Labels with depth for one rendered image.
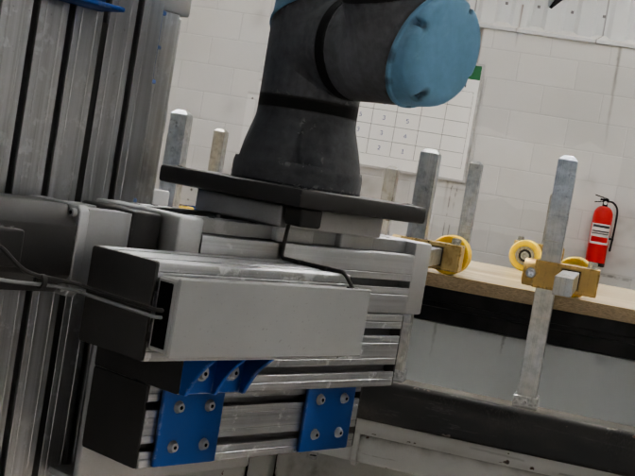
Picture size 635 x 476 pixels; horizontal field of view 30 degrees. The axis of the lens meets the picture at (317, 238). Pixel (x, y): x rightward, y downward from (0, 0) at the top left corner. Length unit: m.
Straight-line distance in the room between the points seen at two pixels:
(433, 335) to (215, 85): 7.47
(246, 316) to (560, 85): 8.39
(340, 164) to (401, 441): 1.03
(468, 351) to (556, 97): 7.05
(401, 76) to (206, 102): 8.60
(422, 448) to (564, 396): 0.33
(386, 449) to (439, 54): 1.19
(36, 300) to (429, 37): 0.50
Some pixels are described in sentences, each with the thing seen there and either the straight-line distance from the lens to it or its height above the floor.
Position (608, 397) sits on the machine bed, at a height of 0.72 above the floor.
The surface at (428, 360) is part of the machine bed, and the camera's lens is 2.44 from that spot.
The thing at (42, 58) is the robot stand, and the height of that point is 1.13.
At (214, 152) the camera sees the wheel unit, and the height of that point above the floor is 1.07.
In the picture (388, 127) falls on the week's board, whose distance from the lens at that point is 9.44.
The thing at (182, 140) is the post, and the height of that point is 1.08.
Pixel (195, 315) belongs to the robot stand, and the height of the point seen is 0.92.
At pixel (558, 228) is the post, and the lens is 2.18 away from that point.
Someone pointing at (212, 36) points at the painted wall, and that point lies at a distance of 9.84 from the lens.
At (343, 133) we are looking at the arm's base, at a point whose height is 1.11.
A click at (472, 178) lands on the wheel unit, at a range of 3.29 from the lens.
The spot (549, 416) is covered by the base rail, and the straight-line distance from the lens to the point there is 2.19.
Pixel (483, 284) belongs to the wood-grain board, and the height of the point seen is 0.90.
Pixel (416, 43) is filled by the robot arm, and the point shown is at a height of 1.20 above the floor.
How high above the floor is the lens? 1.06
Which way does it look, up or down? 3 degrees down
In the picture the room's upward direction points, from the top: 9 degrees clockwise
